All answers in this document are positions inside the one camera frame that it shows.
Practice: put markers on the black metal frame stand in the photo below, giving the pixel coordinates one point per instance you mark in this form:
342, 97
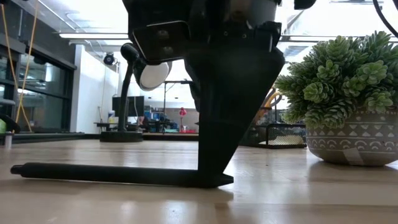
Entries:
174, 82

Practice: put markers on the green round object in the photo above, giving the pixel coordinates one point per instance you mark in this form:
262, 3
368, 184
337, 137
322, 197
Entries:
2, 127

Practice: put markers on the green succulent in patterned pot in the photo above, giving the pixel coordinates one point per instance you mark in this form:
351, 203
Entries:
342, 77

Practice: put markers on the grey tape strip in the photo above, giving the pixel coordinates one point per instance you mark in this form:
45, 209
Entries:
353, 155

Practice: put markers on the black computer monitor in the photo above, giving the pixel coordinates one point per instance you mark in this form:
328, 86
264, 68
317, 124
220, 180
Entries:
135, 105

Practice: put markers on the black desk lamp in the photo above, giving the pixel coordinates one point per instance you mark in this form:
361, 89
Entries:
124, 93

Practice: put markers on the white plastic bottle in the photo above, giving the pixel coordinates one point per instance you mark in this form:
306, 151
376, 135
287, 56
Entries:
111, 116

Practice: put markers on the black mesh desk organizer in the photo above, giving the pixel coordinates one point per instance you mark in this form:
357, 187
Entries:
280, 130

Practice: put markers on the black aluminium table frame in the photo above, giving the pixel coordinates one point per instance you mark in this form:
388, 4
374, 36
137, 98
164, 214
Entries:
62, 137

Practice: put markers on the black round wall camera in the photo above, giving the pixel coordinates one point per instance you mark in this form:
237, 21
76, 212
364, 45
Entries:
109, 59

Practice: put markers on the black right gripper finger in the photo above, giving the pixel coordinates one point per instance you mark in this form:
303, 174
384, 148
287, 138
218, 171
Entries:
206, 124
242, 93

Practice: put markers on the blue storage bins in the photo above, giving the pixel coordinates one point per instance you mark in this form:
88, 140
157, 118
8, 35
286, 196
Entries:
154, 116

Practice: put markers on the cluttered workbench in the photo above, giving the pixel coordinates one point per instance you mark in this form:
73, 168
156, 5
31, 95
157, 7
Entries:
155, 127

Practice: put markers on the black ballpoint pen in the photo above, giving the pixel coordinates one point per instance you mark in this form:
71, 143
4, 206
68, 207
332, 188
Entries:
109, 174

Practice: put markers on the white cylindrical post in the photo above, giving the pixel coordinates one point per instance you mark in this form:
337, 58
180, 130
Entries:
8, 143

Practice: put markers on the small red object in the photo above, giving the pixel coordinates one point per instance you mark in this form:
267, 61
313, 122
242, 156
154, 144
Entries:
183, 112

